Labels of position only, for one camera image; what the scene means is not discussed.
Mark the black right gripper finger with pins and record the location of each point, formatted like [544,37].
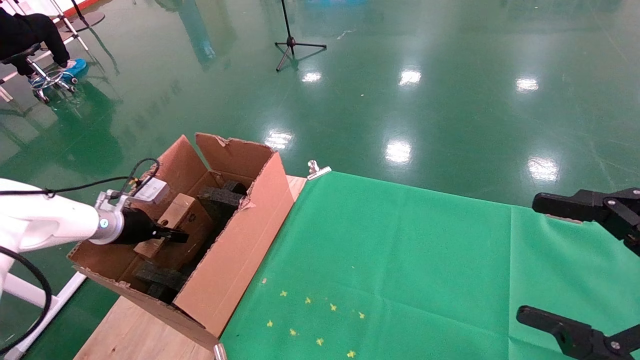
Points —
[590,206]
[575,337]

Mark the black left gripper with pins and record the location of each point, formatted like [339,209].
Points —
[137,227]

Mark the small brown cardboard box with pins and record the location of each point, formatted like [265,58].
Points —
[182,215]

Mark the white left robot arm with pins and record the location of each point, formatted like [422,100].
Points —
[45,220]

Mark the large open cardboard carton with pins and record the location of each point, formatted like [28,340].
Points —
[235,260]

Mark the black foam block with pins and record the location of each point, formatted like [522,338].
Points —
[160,275]
[220,197]

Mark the green cloth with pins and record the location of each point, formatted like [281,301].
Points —
[425,250]

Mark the blue shoe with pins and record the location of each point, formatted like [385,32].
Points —
[76,65]

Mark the metal wheeled stool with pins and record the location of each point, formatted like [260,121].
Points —
[45,77]

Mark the white tripod legs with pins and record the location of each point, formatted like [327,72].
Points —
[74,31]

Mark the black tripod stand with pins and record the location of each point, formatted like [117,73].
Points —
[291,41]

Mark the black round-base stand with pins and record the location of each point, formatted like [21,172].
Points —
[87,20]

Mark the seated person in black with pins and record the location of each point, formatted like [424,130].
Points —
[30,27]

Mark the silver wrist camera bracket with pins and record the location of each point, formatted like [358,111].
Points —
[152,190]

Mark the white metal frame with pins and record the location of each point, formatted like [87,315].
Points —
[25,292]

